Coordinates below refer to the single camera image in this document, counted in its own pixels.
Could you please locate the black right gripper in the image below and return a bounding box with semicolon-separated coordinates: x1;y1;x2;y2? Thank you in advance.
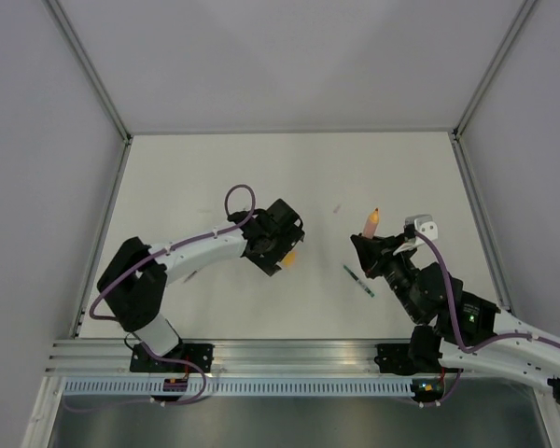
351;231;422;322

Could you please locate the orange marker pen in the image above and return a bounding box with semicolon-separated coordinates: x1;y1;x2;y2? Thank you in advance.
361;208;381;239

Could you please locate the green gel pen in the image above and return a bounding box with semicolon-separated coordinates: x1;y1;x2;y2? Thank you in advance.
343;264;375;298

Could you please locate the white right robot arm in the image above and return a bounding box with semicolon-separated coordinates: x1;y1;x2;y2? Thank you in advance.
350;231;560;405

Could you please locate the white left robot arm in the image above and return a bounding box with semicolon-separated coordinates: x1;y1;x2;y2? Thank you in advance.
97;199;305;371

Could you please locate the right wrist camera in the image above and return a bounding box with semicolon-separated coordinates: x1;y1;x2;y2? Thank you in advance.
404;214;439;241

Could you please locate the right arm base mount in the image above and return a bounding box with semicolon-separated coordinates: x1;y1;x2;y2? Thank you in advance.
374;343;442;376

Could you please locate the right aluminium frame post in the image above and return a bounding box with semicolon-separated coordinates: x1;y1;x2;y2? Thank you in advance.
451;0;540;141

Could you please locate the aluminium frame post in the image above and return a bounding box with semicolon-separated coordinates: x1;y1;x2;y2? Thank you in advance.
451;0;540;141
44;0;133;144

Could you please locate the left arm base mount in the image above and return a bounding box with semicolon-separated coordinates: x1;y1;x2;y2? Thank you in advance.
130;343;215;373

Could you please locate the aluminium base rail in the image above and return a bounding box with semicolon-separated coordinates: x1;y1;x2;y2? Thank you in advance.
45;339;380;377

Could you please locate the white slotted cable duct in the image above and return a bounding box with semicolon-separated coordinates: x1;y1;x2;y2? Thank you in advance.
63;377;413;398

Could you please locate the left aluminium frame post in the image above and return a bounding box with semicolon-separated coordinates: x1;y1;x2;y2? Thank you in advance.
44;0;133;144

